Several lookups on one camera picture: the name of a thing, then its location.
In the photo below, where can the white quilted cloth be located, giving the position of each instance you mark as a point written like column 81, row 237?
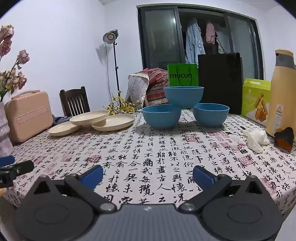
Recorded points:
column 136, row 88

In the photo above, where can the pink glitter vase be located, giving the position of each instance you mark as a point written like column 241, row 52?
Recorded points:
column 4, row 134

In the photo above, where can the calligraphy printed tablecloth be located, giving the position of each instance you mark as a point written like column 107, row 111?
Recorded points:
column 148, row 150

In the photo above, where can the dark sliding glass door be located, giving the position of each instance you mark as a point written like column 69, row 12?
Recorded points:
column 159, row 41

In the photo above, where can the beige thermos bottle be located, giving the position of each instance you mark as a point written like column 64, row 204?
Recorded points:
column 282, row 92

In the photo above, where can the dark wooden chair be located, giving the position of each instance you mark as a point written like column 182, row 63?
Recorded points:
column 74, row 102

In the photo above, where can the dried pink roses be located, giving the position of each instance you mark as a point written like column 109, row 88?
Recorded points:
column 5, row 44

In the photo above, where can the purple grey cloth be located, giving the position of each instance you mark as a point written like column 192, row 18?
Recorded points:
column 60, row 119

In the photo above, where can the crumpled white tissue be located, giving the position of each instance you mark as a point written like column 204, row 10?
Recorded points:
column 256, row 139

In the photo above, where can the cream plate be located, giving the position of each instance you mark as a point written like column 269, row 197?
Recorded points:
column 115, row 124
column 61, row 129
column 89, row 117

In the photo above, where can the yellow flower branch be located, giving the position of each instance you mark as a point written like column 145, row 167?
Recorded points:
column 124, row 109

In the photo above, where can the studio light on stand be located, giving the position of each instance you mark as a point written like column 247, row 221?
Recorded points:
column 108, row 37

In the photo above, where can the blue bowl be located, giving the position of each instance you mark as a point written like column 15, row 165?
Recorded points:
column 210, row 117
column 183, row 96
column 161, row 118

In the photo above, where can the red patterned blanket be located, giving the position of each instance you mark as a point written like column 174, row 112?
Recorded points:
column 157, row 85

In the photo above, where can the black orange plastic lid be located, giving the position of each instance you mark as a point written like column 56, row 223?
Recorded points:
column 284, row 139

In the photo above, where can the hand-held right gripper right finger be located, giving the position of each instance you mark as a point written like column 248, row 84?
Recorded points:
column 203, row 177

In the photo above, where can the pink hard suitcase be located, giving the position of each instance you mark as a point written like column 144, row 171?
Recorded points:
column 27, row 115

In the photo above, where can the yellow-green snack box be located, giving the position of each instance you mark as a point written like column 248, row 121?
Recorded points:
column 254, row 99

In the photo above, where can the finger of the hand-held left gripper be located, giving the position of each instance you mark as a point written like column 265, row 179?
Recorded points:
column 7, row 160
column 23, row 166

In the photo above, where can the green paper bag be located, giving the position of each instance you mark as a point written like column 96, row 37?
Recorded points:
column 182, row 74

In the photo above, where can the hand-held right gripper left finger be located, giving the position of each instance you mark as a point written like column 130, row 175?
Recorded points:
column 92, row 174

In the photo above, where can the hanging pink garment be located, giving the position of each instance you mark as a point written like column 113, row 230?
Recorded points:
column 210, row 32

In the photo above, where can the hanging light blue shirt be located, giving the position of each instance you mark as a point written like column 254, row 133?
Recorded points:
column 193, row 44

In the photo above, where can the black paper bag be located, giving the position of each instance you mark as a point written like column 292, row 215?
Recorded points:
column 219, row 81

